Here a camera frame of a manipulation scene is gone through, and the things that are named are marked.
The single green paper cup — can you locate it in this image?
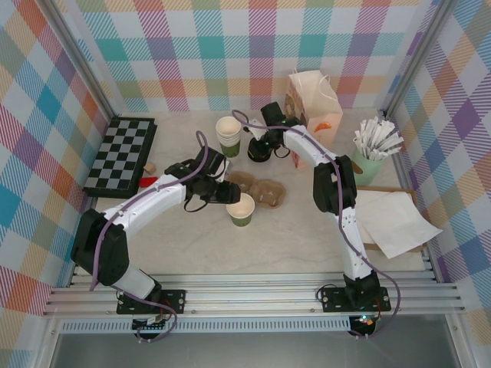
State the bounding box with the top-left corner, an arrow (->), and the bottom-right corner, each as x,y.
225,192 -> 256,229

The brown cardboard cup carrier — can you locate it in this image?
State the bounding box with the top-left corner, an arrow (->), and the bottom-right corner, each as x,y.
226,170 -> 288,210

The printed paper takeout bag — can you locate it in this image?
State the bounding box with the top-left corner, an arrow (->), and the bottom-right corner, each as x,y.
285,68 -> 344,169

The white paper napkin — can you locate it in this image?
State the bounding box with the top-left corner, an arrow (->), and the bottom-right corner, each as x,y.
359,190 -> 444,260

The black cup lid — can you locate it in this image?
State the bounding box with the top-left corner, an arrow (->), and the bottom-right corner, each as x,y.
246,138 -> 274,164

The stack of green paper cups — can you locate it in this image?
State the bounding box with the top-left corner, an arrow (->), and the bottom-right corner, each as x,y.
215,116 -> 242,159

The mint green holder cup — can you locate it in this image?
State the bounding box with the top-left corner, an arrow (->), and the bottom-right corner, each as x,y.
351,147 -> 388,187

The black and grey chessboard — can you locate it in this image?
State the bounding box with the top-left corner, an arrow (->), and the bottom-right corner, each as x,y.
83,117 -> 158,199

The bundle of white wrapped sticks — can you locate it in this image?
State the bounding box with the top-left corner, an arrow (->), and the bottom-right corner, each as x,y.
353,117 -> 406,160

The stack of white napkins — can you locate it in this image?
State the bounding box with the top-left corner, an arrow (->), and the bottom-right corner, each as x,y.
355,189 -> 417,246

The brown cardboard tray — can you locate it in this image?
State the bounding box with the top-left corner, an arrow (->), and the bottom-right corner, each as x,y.
356,185 -> 427,254

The small electronics board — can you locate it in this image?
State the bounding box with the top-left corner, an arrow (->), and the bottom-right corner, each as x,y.
132,316 -> 170,333
351,314 -> 379,330

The thin black left gripper cable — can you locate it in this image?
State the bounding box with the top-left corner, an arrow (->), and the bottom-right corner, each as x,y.
183,197 -> 211,214

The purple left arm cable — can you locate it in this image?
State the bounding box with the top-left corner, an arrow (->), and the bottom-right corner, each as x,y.
88,130 -> 216,344

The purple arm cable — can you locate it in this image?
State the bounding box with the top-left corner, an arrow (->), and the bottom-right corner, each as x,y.
232,110 -> 403,339
88,130 -> 216,344

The aluminium rail frame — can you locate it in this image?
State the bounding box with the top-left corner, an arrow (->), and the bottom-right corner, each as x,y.
41,264 -> 467,317

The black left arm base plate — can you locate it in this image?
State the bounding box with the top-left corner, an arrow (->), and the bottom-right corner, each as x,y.
117,289 -> 187,315

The white slotted cable duct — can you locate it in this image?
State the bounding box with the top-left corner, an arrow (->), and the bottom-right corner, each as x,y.
61,320 -> 352,334

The aluminium corner post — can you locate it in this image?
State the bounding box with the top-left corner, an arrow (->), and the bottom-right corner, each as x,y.
40,0 -> 120,118
385,0 -> 453,116

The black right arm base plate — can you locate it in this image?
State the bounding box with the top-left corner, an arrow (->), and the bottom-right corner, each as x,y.
320,286 -> 392,314

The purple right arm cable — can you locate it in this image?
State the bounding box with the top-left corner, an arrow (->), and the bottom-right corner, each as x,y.
232,110 -> 403,339

